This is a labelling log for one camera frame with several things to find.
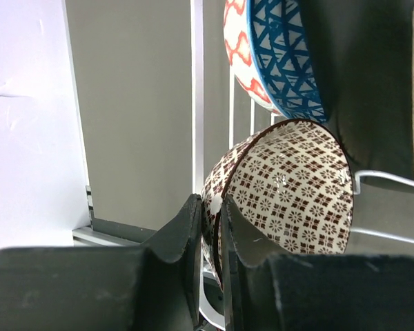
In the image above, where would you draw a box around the brown floral patterned bowl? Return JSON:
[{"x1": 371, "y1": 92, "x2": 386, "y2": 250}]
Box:
[{"x1": 201, "y1": 119, "x2": 354, "y2": 282}]

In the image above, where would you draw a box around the white wire dish rack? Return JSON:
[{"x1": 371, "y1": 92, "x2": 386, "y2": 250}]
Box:
[{"x1": 190, "y1": 0, "x2": 414, "y2": 328}]

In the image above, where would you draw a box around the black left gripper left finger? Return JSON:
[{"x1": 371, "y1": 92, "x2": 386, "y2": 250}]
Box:
[{"x1": 0, "y1": 194, "x2": 201, "y2": 330}]

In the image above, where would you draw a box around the red white patterned bowl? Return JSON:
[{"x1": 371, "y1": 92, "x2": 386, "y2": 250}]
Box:
[{"x1": 223, "y1": 0, "x2": 281, "y2": 115}]

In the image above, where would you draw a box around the black square plate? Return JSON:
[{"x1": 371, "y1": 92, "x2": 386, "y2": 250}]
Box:
[{"x1": 299, "y1": 0, "x2": 414, "y2": 180}]

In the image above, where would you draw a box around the blue patterned bowl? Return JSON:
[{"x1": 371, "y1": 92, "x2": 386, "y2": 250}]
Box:
[{"x1": 247, "y1": 0, "x2": 326, "y2": 123}]

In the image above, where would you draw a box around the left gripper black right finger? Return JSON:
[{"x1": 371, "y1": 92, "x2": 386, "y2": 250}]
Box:
[{"x1": 221, "y1": 197, "x2": 414, "y2": 330}]

